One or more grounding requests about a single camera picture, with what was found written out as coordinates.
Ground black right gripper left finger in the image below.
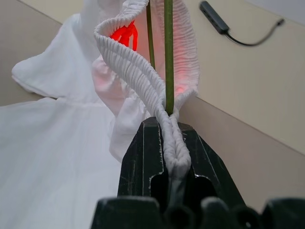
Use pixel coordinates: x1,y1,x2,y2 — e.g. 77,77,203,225
117,116,171,206

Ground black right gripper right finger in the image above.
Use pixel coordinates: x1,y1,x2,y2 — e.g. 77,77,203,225
179,122,246,208

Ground black USB hub cable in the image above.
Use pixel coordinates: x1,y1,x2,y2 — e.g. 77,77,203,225
226,18,285,46

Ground white shorts garment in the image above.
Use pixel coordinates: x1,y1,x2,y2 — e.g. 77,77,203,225
0,0,201,229

